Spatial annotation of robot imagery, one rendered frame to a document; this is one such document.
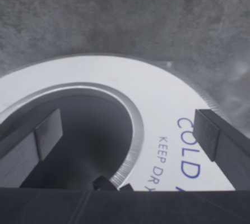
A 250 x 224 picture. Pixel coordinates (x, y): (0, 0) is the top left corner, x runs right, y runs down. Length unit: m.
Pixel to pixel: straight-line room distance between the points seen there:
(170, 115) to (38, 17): 1.04
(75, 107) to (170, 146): 0.52
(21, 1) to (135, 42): 0.76
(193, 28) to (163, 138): 0.84
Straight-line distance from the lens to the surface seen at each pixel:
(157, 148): 0.56
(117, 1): 1.17
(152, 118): 0.64
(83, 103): 0.88
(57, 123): 0.16
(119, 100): 0.71
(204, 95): 0.77
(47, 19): 1.32
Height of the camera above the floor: 1.14
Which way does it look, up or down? 49 degrees down
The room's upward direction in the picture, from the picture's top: 175 degrees counter-clockwise
